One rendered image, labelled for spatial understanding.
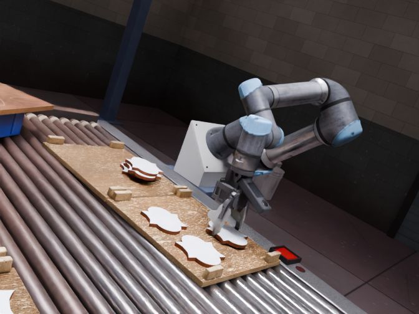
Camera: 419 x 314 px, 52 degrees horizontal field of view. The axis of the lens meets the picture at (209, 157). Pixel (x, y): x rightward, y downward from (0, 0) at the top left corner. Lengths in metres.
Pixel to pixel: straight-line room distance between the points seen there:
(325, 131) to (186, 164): 0.63
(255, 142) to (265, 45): 5.80
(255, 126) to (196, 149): 0.69
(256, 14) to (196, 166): 5.54
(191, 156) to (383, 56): 4.59
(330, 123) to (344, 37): 4.86
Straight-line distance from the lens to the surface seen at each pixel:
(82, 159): 1.52
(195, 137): 1.85
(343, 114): 1.57
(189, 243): 1.15
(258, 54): 7.00
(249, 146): 1.19
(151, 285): 0.99
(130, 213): 1.22
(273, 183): 5.05
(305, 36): 6.67
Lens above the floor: 1.44
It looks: 14 degrees down
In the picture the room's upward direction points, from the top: 21 degrees clockwise
